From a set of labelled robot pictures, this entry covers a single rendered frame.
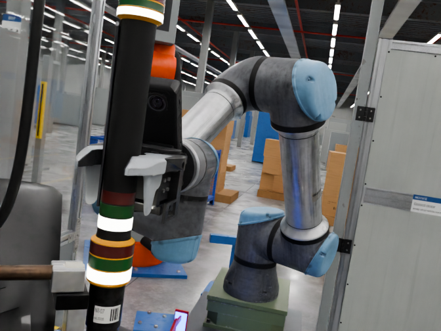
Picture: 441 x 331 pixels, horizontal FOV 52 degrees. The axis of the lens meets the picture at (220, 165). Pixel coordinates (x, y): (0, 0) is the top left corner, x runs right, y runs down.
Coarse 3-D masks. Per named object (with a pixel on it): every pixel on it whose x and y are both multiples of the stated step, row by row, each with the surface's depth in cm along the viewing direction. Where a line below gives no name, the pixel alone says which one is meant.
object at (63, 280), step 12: (60, 264) 44; (60, 276) 43; (72, 276) 43; (84, 276) 43; (60, 288) 43; (72, 288) 43; (84, 288) 45; (60, 300) 42; (72, 300) 43; (84, 300) 43; (72, 312) 44; (84, 312) 44; (72, 324) 44; (84, 324) 44
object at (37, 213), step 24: (0, 192) 54; (24, 192) 56; (48, 192) 58; (24, 216) 53; (48, 216) 55; (0, 240) 50; (24, 240) 51; (48, 240) 53; (0, 264) 48; (24, 264) 49; (48, 264) 51; (0, 288) 47; (24, 288) 48; (48, 288) 49; (0, 312) 45; (24, 312) 46; (48, 312) 47
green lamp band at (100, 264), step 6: (90, 258) 44; (96, 258) 44; (132, 258) 45; (90, 264) 44; (96, 264) 44; (102, 264) 44; (108, 264) 44; (114, 264) 44; (120, 264) 44; (126, 264) 45; (132, 264) 46; (102, 270) 44; (108, 270) 44; (114, 270) 44; (120, 270) 44; (126, 270) 45
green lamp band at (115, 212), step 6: (102, 204) 44; (102, 210) 44; (108, 210) 44; (114, 210) 44; (120, 210) 44; (126, 210) 44; (132, 210) 45; (108, 216) 44; (114, 216) 44; (120, 216) 44; (126, 216) 44; (132, 216) 45
